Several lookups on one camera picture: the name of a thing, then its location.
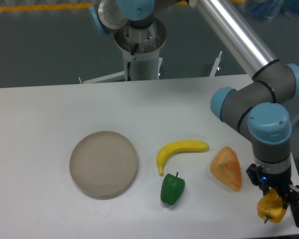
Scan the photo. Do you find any yellow toy bell pepper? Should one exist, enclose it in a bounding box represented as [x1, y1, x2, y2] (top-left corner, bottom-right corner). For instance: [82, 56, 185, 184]
[257, 188, 287, 223]

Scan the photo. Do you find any black cable on pedestal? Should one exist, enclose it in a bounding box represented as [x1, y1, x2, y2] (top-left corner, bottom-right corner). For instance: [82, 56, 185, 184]
[126, 42, 140, 82]

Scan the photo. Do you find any yellow toy banana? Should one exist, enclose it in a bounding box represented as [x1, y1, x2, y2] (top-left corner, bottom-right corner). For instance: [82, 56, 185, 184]
[156, 139, 209, 176]

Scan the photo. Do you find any white metal frame bracket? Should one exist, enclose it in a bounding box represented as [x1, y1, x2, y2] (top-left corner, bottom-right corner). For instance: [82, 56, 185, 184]
[209, 51, 222, 77]

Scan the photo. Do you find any green toy bell pepper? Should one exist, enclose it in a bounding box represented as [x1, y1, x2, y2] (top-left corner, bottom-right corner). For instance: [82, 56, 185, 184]
[160, 172, 185, 206]

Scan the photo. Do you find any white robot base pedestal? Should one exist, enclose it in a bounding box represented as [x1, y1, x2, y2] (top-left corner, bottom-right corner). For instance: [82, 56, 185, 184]
[114, 18, 166, 81]

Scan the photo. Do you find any orange toy fruit wedge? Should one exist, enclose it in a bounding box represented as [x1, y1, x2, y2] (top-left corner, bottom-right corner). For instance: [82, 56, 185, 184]
[210, 146, 242, 192]

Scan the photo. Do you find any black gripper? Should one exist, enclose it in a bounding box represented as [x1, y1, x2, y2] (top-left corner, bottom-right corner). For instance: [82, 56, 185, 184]
[246, 163, 299, 208]

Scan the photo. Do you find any beige round plate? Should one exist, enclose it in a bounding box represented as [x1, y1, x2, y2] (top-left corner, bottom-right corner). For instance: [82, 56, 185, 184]
[69, 131, 139, 200]

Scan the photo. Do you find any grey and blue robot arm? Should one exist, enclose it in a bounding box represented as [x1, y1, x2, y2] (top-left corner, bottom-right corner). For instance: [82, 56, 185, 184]
[89, 0, 299, 207]

